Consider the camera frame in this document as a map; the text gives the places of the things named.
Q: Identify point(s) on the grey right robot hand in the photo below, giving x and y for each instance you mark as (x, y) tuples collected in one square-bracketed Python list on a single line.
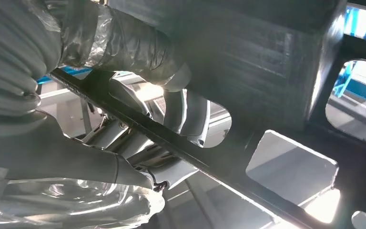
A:
[(60, 164)]

